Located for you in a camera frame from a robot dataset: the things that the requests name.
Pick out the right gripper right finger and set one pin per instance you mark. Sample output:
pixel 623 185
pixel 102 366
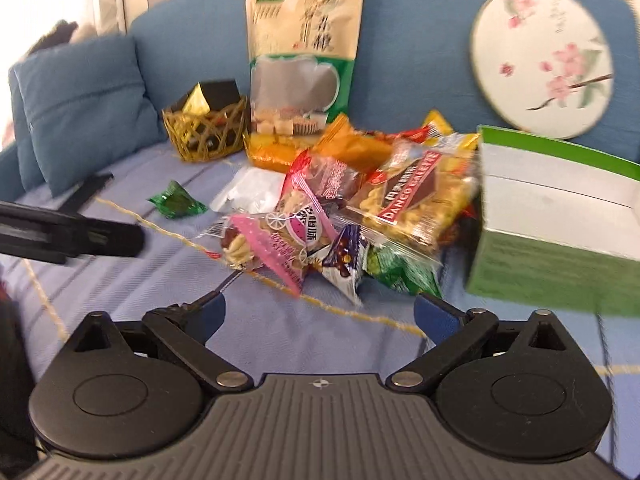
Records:
pixel 457 336

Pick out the light blue sofa blanket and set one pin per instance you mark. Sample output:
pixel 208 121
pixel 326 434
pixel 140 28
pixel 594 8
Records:
pixel 266 330

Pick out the orange snack packet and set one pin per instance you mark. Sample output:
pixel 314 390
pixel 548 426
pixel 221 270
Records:
pixel 339 140

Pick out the purple triangular candy packet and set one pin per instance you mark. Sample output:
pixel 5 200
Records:
pixel 341 263

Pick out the Dango Galette cookie pack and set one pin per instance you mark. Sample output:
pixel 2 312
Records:
pixel 414 198

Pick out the pink nut snack packet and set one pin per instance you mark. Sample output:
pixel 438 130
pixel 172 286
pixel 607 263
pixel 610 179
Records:
pixel 282 242

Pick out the white plastic packet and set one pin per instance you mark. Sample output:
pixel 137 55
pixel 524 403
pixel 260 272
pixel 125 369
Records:
pixel 252 190

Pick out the blue sofa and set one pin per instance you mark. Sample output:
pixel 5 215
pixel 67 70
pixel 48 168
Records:
pixel 413 55

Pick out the green snack packet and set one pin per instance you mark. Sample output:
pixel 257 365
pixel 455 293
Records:
pixel 403 270

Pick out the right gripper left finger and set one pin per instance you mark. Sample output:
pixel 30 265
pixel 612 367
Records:
pixel 180 332

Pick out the blue throw pillow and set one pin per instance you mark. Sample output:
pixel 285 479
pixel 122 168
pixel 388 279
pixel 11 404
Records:
pixel 79 108

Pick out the small green candy wrapper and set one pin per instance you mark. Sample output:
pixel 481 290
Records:
pixel 175 202

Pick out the green white cardboard box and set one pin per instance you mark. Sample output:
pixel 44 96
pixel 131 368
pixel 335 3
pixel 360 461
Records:
pixel 559 225

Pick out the large beige green snack bag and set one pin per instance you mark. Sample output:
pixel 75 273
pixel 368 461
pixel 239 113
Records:
pixel 302 57

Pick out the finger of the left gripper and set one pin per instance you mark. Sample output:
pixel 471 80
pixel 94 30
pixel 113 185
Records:
pixel 51 236

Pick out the round floral fan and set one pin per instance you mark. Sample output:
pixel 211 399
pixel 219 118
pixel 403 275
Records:
pixel 544 66

